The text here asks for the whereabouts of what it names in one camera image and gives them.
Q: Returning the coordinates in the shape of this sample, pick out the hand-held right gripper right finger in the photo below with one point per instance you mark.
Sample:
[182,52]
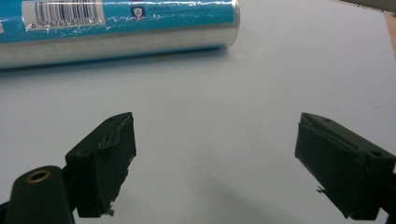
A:
[339,168]

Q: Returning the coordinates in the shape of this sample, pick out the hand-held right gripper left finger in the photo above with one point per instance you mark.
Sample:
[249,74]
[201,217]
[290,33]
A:
[102,168]

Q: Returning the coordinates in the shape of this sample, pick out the blue labelled plastic wrap roll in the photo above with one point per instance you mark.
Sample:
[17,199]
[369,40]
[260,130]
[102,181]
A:
[118,34]

